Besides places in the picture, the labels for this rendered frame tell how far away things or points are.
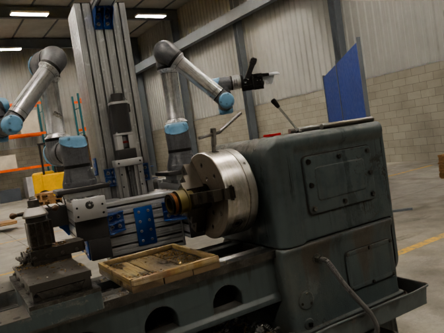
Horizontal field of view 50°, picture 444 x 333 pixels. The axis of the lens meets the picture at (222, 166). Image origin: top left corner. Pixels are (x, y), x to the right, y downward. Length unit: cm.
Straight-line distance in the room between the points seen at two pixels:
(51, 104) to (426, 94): 1149
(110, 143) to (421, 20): 1144
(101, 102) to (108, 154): 26
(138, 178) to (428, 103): 1122
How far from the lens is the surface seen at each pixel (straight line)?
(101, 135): 238
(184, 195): 164
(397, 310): 195
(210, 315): 161
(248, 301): 167
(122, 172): 230
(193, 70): 234
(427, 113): 1309
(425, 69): 1307
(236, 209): 160
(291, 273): 170
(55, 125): 231
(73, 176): 216
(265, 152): 162
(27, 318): 134
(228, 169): 161
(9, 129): 207
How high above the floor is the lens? 127
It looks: 3 degrees down
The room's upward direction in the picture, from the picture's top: 9 degrees counter-clockwise
